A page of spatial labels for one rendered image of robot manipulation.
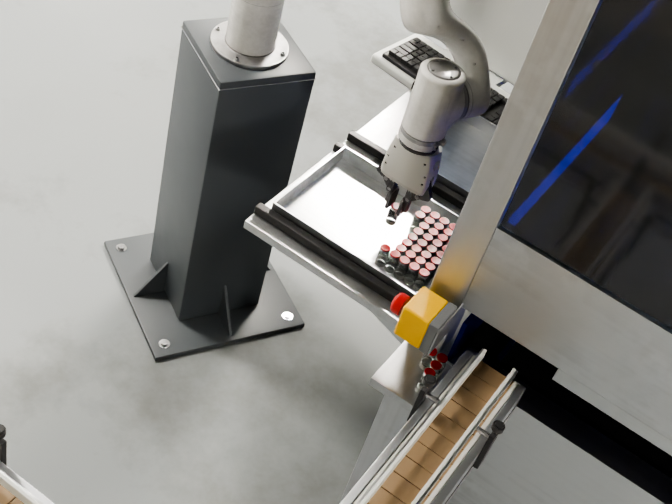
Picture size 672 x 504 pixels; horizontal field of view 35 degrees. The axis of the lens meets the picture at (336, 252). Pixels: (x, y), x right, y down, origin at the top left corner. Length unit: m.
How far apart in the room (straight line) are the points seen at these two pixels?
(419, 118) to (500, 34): 0.94
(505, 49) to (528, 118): 1.20
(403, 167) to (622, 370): 0.55
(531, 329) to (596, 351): 0.12
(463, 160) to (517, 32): 0.50
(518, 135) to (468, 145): 0.81
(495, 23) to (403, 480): 1.44
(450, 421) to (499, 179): 0.42
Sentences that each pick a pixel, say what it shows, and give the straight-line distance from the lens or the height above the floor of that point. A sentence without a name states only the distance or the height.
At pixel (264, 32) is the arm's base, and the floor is 0.94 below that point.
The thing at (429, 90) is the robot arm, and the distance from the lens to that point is 1.84.
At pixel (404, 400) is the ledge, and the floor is 0.88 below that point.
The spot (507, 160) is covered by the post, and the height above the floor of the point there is 1.34.
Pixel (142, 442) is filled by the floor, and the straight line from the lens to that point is 2.78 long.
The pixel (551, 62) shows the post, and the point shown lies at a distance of 1.55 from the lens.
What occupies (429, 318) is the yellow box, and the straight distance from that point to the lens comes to 1.79.
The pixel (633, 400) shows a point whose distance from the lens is 1.81.
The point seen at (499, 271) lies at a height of 1.13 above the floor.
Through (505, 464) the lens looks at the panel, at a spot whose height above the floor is 0.73.
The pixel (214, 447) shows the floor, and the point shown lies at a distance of 2.79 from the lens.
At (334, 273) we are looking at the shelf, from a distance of 2.02.
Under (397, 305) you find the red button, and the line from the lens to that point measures 1.82.
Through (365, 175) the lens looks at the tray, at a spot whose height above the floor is 0.88.
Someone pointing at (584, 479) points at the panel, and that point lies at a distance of 1.98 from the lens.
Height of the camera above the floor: 2.30
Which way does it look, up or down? 44 degrees down
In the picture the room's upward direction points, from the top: 17 degrees clockwise
